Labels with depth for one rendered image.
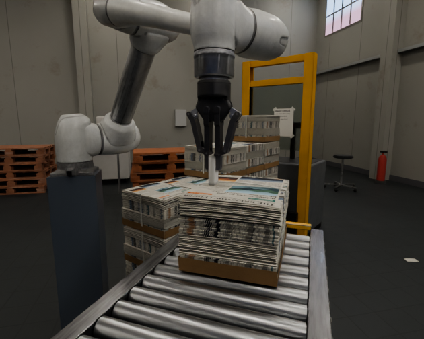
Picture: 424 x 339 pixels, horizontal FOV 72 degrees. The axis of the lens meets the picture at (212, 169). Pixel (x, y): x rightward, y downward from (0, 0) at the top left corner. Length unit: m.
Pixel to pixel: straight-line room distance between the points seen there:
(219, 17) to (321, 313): 0.69
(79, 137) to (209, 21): 0.93
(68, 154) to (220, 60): 0.96
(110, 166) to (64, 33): 3.81
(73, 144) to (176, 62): 7.03
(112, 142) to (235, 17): 0.96
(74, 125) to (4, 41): 7.50
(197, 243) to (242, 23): 0.57
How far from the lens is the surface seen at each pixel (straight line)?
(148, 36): 1.20
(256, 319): 0.75
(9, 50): 8.80
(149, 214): 1.69
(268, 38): 0.75
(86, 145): 1.44
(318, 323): 0.76
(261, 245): 0.81
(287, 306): 0.80
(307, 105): 2.90
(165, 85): 8.19
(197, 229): 0.84
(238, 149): 2.12
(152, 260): 0.99
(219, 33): 0.65
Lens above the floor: 1.24
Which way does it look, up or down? 10 degrees down
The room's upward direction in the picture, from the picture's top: straight up
